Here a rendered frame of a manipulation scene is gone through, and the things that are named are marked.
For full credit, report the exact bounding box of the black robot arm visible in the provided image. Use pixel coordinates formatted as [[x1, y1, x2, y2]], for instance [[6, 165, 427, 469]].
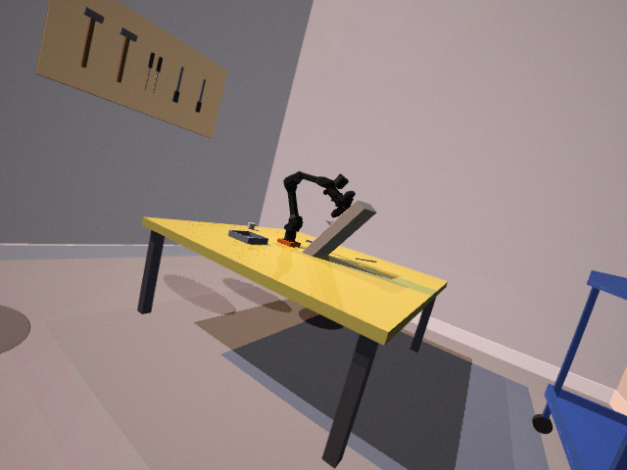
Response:
[[282, 171, 349, 242]]

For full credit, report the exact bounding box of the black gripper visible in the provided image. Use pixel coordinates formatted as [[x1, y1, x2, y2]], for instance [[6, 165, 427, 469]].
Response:
[[331, 191, 356, 217]]

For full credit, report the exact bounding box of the peach rectangular panel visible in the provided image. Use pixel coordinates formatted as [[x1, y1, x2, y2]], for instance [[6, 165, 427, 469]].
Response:
[[302, 200, 377, 257]]

